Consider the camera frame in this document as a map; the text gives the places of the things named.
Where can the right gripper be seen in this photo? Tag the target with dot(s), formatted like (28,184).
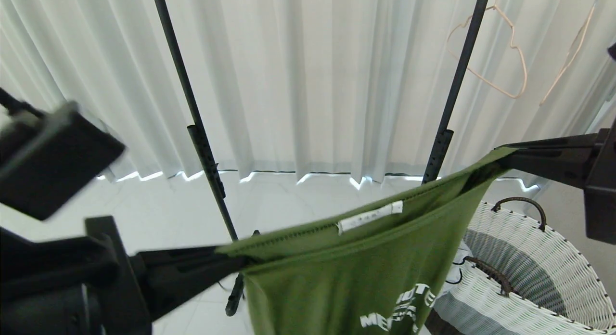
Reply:
(604,195)

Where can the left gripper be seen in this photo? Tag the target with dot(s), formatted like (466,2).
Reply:
(120,287)

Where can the pink clothes hanger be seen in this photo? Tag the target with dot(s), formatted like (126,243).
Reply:
(563,68)
(519,95)

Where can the white laundry basket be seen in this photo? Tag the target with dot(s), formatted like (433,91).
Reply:
(529,258)

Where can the black clothes rack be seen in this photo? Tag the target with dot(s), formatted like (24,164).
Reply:
(197,118)

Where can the white curtain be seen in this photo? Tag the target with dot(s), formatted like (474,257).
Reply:
(313,60)

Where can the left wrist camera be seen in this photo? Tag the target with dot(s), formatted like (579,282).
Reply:
(57,161)

